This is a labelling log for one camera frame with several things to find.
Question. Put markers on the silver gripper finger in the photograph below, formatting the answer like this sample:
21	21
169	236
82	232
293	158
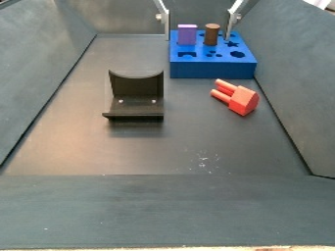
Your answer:
234	16
163	16

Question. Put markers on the red three prong object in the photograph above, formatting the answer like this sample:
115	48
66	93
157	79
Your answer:
241	98

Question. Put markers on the purple rectangular block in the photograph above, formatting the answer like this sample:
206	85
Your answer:
187	34

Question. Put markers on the brown cylinder peg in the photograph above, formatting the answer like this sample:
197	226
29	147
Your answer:
211	34

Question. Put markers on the blue foam shape block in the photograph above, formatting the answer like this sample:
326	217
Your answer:
229	60

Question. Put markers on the black fixture bracket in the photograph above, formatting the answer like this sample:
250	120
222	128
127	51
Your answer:
138	97

